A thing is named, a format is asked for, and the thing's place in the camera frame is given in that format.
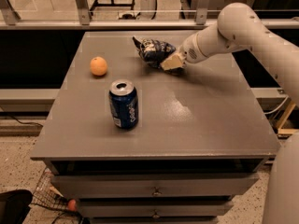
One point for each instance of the orange fruit on table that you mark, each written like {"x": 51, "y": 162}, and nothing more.
{"x": 98, "y": 66}

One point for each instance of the metal railing frame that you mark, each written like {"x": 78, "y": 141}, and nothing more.
{"x": 147, "y": 14}

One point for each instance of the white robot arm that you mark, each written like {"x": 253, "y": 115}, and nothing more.
{"x": 239, "y": 27}

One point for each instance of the wire basket on floor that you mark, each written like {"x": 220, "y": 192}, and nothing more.
{"x": 47, "y": 196}

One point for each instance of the grey drawer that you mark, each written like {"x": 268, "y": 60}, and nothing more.
{"x": 146, "y": 186}
{"x": 155, "y": 208}

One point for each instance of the black stand in background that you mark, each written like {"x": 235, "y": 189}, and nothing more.
{"x": 111, "y": 3}

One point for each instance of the blue Pepsi soda can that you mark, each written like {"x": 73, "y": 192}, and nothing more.
{"x": 123, "y": 101}

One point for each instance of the wooden frame at right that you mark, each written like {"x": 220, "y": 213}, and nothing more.
{"x": 279, "y": 126}

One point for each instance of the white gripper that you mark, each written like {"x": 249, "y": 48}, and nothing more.
{"x": 189, "y": 51}

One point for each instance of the lower grey drawer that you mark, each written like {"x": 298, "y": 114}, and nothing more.
{"x": 155, "y": 208}

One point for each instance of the small orange ball on floor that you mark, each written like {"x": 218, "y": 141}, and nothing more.
{"x": 72, "y": 205}

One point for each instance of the blue chip bag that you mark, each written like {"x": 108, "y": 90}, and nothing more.
{"x": 153, "y": 52}

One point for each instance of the grey drawer cabinet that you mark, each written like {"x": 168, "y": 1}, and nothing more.
{"x": 205, "y": 120}

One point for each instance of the upper grey drawer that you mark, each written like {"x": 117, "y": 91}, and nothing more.
{"x": 146, "y": 186}

